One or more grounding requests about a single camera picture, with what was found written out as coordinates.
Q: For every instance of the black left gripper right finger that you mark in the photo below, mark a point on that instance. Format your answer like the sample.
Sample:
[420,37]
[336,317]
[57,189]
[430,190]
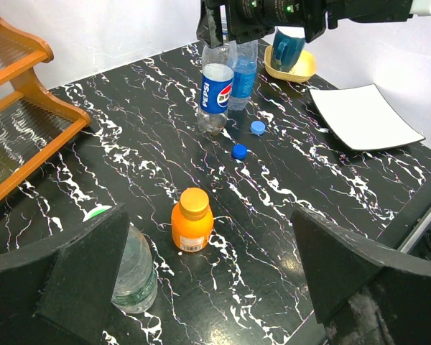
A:
[363,292]

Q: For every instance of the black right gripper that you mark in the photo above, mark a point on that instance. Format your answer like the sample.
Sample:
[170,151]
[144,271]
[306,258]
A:
[252,20]

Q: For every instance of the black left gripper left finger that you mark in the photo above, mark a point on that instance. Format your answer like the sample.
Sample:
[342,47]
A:
[58,290]

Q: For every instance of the Pepsi bottle blue cap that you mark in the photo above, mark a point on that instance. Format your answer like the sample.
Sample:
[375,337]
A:
[218,65]

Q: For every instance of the clear blue water bottle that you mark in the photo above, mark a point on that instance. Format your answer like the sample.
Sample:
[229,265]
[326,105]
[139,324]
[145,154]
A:
[244,76]

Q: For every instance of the green label water bottle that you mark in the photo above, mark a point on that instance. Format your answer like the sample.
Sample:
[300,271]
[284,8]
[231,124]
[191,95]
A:
[136,283]

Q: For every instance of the dark blue Pepsi cap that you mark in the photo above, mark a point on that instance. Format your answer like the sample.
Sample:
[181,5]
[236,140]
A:
[239,152]

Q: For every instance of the orange juice bottle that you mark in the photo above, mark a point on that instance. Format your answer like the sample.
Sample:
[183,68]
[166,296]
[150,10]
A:
[192,220]

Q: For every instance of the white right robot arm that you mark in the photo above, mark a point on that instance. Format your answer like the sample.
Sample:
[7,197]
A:
[371,11]

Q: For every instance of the blue cup white inside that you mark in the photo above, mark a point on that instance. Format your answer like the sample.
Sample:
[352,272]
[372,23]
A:
[287,46]

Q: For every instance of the wooden three-tier shelf rack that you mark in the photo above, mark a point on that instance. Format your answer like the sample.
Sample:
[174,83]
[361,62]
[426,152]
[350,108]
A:
[34,124]

